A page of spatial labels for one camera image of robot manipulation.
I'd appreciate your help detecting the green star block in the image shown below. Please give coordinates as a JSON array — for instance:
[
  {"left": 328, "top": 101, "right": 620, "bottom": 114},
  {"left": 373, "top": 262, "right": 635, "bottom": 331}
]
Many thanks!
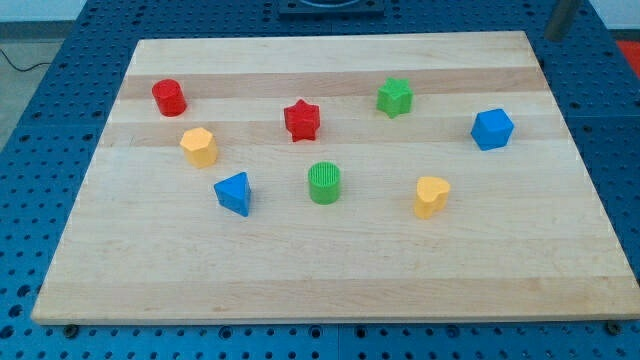
[{"left": 376, "top": 77, "right": 413, "bottom": 118}]

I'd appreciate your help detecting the wooden board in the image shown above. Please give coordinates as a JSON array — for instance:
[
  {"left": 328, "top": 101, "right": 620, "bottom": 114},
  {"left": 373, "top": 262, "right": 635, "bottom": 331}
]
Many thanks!
[{"left": 32, "top": 31, "right": 639, "bottom": 325}]

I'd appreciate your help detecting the red star block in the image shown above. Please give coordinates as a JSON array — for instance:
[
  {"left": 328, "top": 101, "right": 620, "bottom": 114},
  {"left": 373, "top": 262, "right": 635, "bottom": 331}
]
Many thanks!
[{"left": 283, "top": 99, "right": 320, "bottom": 142}]

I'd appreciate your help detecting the green cylinder block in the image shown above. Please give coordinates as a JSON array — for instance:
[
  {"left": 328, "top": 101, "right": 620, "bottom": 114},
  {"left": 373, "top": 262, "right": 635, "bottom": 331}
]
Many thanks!
[{"left": 307, "top": 161, "right": 341, "bottom": 205}]

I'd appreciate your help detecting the blue triangle block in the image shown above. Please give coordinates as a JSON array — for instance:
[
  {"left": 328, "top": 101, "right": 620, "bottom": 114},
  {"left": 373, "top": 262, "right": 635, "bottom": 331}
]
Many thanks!
[{"left": 214, "top": 172, "right": 251, "bottom": 217}]

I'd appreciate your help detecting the yellow heart block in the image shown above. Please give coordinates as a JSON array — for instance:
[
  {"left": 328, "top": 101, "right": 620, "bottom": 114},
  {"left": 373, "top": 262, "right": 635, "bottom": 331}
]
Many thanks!
[{"left": 413, "top": 176, "right": 451, "bottom": 219}]

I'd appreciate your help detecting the yellow hexagon block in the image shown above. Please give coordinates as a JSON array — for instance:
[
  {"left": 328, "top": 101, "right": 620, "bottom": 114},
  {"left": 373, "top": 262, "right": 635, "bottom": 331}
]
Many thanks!
[{"left": 180, "top": 127, "right": 218, "bottom": 169}]

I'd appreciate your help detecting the red cylinder block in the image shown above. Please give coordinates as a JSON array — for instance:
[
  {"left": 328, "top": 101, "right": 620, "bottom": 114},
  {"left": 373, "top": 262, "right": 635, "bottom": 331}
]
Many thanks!
[{"left": 152, "top": 79, "right": 187, "bottom": 117}]

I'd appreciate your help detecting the blue cube block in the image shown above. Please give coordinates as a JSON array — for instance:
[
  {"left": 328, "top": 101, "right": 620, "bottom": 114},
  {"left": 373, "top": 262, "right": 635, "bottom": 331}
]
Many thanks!
[{"left": 471, "top": 108, "right": 514, "bottom": 151}]

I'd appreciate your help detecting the grey metal rod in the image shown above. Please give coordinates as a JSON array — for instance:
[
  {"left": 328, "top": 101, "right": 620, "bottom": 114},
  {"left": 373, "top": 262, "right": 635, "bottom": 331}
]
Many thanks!
[{"left": 543, "top": 0, "right": 583, "bottom": 42}]

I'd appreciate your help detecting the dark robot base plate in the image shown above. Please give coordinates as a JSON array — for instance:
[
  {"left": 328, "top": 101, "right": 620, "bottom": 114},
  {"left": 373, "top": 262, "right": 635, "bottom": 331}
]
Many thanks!
[{"left": 278, "top": 0, "right": 385, "bottom": 19}]

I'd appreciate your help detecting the black cable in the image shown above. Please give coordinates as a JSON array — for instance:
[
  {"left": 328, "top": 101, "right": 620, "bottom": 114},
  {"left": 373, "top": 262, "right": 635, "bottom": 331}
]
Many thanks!
[{"left": 0, "top": 48, "right": 54, "bottom": 73}]

